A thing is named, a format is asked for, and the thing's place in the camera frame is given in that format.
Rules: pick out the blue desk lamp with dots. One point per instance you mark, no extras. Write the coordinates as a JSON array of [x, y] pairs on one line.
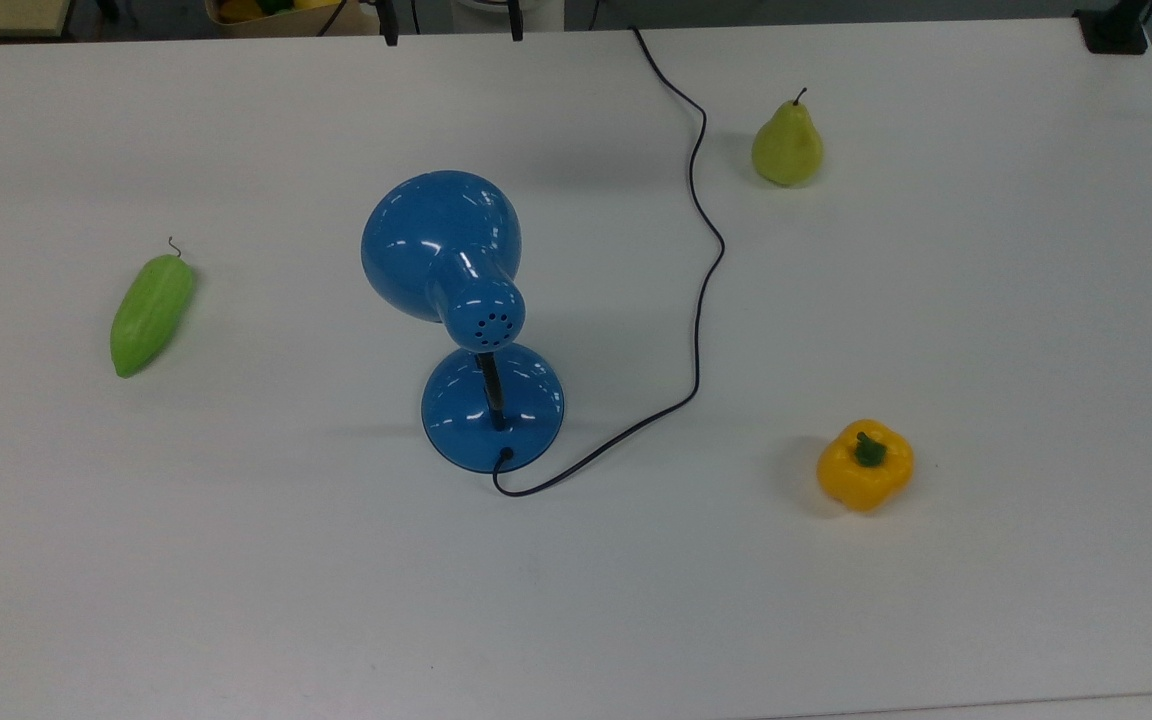
[[446, 240]]

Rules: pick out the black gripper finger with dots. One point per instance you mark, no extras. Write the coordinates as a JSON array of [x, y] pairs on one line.
[[515, 18], [390, 20]]

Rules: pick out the yellow bell pepper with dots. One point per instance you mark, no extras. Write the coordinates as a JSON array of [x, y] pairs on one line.
[[861, 480]]

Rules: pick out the green pear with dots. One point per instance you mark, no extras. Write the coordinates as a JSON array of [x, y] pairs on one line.
[[787, 150]]

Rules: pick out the yellow box with fruit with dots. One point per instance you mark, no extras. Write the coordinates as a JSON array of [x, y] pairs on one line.
[[276, 18]]

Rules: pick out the black table clamp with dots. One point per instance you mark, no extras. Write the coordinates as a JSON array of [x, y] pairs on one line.
[[1114, 28]]

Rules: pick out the green cucumber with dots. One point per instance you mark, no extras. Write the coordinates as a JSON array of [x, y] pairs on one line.
[[148, 315]]

